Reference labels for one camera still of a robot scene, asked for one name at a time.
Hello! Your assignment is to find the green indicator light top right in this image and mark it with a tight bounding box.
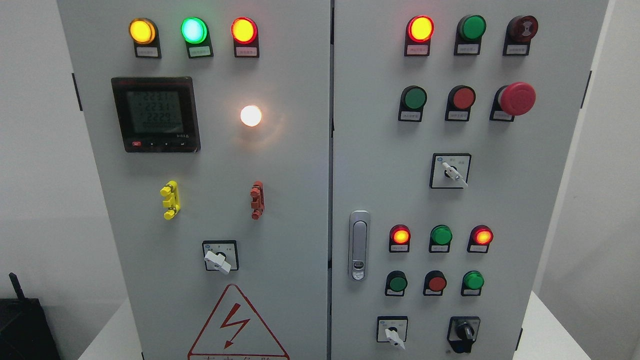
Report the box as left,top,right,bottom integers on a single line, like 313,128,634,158
454,14,487,56

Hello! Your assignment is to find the black digital power meter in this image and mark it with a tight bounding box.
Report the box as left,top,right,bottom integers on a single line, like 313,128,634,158
110,76,201,153

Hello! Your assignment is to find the green push button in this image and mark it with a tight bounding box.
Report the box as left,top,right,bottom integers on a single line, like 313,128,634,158
397,85,428,122
384,269,409,297

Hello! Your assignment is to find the green indicator light lower middle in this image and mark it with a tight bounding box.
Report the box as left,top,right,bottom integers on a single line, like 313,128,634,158
429,224,453,253

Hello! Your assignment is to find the red push button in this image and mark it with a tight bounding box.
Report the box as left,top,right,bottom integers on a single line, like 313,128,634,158
422,269,448,297
445,85,476,122

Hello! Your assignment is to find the red indicator light lower right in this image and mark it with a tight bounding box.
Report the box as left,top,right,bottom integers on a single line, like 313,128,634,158
467,225,494,254

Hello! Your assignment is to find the white selector switch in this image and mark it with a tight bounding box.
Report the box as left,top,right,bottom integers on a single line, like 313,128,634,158
375,316,409,351
429,153,472,189

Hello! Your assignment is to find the black knob selector switch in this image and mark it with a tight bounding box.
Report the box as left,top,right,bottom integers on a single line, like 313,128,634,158
446,316,481,354

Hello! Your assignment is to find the white selector switch upper right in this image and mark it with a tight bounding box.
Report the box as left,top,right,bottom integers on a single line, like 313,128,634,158
429,153,472,189

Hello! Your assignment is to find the white selector switch left door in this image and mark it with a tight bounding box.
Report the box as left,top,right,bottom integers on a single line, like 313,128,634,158
201,239,239,275

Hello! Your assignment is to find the red indicator light lower left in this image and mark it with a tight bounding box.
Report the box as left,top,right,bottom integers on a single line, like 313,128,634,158
388,224,411,253

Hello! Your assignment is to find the red push button upper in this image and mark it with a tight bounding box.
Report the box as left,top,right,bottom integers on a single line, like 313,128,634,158
445,85,476,122

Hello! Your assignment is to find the green push button lower left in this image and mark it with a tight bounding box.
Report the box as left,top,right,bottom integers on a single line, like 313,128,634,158
384,269,409,297

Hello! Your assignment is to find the red push button lower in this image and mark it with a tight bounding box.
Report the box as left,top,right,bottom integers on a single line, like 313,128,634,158
422,269,448,297

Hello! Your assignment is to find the dark red buzzer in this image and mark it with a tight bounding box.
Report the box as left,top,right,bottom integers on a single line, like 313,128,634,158
502,15,539,56

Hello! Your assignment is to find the white lit indicator lamp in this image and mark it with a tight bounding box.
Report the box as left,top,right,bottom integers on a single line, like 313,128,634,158
240,105,263,127

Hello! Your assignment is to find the silver door lock handle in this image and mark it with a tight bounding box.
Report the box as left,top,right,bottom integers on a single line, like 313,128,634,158
347,210,371,281

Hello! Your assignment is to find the yellow indicator light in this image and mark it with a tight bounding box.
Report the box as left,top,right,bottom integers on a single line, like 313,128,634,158
128,17,162,59

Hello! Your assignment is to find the red indicator light left door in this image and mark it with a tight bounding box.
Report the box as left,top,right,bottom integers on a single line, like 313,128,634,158
230,17,259,59

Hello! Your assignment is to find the black box with antenna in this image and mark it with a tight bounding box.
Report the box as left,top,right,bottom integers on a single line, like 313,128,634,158
0,272,60,360

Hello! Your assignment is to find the green button lower right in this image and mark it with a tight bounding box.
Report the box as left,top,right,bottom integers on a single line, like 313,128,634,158
461,269,485,297

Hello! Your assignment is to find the red emergency stop button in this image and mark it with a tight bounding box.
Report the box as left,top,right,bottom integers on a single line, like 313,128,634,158
489,81,537,122

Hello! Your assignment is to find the green push button upper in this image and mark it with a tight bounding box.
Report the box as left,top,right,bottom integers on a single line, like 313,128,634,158
397,85,428,122

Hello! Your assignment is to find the yellow terminal connector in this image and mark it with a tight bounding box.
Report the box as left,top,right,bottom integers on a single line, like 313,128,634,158
160,180,181,220

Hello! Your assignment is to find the grey electrical cabinet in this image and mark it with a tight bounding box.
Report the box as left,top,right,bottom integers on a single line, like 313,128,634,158
57,0,609,360

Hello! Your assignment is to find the green lit indicator light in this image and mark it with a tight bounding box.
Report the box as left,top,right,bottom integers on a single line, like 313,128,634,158
180,16,214,59

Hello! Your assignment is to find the red high voltage warning sticker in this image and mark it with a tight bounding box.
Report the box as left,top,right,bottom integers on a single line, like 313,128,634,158
187,284,290,360

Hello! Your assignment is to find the red terminal connector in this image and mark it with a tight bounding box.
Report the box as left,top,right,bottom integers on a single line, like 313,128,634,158
250,180,265,220

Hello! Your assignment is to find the red indicator light top right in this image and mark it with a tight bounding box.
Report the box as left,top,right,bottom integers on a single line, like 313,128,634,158
404,14,435,57

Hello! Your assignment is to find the white selector switch bottom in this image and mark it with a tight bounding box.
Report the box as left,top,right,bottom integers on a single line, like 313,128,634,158
375,316,409,351

